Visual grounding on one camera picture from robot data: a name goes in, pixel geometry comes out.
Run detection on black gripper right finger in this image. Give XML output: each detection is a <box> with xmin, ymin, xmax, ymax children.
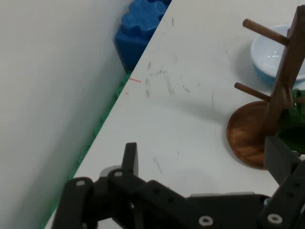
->
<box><xmin>259</xmin><ymin>136</ymin><xmax>305</xmax><ymax>229</ymax></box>

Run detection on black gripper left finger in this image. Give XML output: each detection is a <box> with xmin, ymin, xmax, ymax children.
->
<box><xmin>51</xmin><ymin>142</ymin><xmax>203</xmax><ymax>229</ymax></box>

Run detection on green enamel mug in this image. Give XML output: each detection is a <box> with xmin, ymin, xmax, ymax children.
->
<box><xmin>277</xmin><ymin>88</ymin><xmax>305</xmax><ymax>155</ymax></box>

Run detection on dark wooden mug tree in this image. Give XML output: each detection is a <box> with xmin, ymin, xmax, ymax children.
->
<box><xmin>226</xmin><ymin>4</ymin><xmax>305</xmax><ymax>170</ymax></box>

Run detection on light blue bowl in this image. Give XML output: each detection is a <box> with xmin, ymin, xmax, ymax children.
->
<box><xmin>250</xmin><ymin>23</ymin><xmax>305</xmax><ymax>84</ymax></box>

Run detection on dark blue foam block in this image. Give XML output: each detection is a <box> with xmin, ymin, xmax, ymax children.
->
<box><xmin>114</xmin><ymin>0</ymin><xmax>173</xmax><ymax>73</ymax></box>

